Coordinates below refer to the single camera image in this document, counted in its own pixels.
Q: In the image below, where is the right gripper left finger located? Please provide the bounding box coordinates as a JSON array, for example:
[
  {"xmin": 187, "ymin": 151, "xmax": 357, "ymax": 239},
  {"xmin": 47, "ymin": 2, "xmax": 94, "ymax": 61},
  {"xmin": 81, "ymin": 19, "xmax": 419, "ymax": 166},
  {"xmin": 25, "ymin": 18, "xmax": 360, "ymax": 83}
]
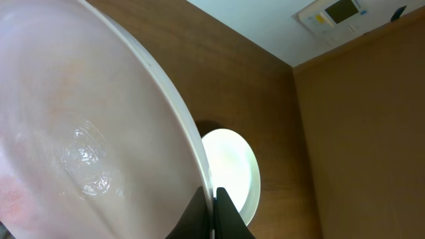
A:
[{"xmin": 165, "ymin": 187, "xmax": 210, "ymax": 239}]

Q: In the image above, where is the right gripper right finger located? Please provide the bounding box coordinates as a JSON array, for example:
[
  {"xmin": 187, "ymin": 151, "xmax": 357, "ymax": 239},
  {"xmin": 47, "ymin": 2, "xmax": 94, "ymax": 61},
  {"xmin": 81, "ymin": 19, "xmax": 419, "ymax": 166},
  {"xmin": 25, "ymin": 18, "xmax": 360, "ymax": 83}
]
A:
[{"xmin": 213, "ymin": 187, "xmax": 255, "ymax": 239}]

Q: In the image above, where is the white wall control panel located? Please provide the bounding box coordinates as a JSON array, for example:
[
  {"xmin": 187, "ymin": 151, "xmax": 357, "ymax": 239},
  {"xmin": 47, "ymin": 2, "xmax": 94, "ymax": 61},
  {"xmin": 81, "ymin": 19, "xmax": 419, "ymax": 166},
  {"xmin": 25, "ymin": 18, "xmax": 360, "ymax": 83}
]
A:
[{"xmin": 297, "ymin": 0, "xmax": 368, "ymax": 46}]

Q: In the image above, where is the small dark wall object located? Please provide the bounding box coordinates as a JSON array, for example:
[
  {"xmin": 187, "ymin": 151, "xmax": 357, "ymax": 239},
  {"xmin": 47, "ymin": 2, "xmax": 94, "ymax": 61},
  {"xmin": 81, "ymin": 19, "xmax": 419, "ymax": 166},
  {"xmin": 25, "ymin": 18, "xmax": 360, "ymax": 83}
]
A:
[{"xmin": 390, "ymin": 5, "xmax": 406, "ymax": 22}]

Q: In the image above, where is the white plate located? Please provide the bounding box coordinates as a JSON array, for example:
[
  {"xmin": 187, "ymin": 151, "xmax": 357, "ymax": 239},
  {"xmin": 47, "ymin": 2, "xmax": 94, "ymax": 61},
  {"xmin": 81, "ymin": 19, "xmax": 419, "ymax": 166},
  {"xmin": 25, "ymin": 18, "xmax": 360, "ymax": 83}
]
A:
[
  {"xmin": 202, "ymin": 128, "xmax": 261, "ymax": 226},
  {"xmin": 1, "ymin": 1, "xmax": 213, "ymax": 238}
]

